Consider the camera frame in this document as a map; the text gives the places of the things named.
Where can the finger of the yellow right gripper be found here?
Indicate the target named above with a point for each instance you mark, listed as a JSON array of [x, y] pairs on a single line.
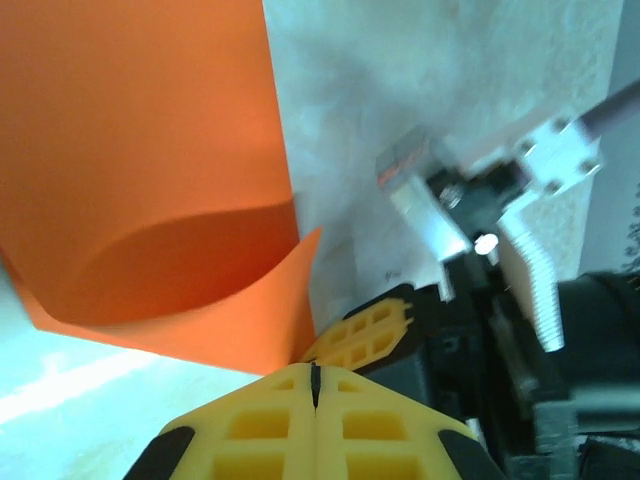
[[370, 320], [360, 350]]

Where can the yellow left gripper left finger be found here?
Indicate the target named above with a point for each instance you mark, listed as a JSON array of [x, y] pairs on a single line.
[[250, 430]]

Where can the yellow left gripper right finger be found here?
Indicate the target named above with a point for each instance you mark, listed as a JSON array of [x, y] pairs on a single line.
[[390, 430]]

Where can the orange paper sheet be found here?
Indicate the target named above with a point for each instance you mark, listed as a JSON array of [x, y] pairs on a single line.
[[150, 150]]

